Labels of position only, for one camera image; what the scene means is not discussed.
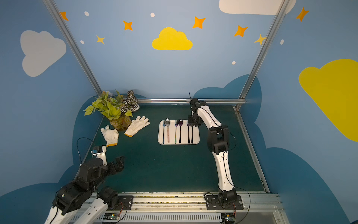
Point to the white glove left of vase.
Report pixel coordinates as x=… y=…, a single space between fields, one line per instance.
x=110 y=136

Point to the glass vase with plants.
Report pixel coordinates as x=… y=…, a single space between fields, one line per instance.
x=117 y=109

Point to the silver spoon pink handle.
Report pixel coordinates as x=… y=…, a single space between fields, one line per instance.
x=167 y=124

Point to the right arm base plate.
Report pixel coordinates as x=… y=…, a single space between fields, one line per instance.
x=213 y=203

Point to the blue metal fork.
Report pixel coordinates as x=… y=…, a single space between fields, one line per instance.
x=163 y=124

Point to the left corner aluminium post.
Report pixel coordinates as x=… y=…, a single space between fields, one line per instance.
x=61 y=23

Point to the rainbow iridescent fork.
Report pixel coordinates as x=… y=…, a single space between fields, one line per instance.
x=176 y=124

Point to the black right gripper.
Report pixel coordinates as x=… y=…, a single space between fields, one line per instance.
x=193 y=120

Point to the white glove right of vase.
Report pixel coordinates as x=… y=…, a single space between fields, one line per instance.
x=137 y=124

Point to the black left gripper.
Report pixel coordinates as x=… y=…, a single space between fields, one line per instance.
x=114 y=166

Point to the white rectangular tray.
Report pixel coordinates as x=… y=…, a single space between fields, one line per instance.
x=184 y=138

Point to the white glove of vase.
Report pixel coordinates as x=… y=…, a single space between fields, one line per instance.
x=110 y=136
x=137 y=124

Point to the right aluminium side rail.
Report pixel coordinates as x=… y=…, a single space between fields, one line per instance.
x=252 y=151

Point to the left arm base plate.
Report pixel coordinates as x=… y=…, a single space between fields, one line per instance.
x=120 y=202

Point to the corner aluminium post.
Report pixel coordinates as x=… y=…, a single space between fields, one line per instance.
x=277 y=21
x=61 y=23

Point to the right corner aluminium post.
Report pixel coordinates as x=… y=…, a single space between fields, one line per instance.
x=277 y=21

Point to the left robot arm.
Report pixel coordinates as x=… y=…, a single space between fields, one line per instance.
x=70 y=198

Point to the aluminium front rail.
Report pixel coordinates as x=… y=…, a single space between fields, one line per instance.
x=195 y=202

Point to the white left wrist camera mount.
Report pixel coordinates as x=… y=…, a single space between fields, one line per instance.
x=100 y=152

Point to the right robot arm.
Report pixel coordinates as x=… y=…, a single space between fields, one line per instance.
x=218 y=144

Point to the purple metal fork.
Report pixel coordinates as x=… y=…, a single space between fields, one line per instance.
x=188 y=131

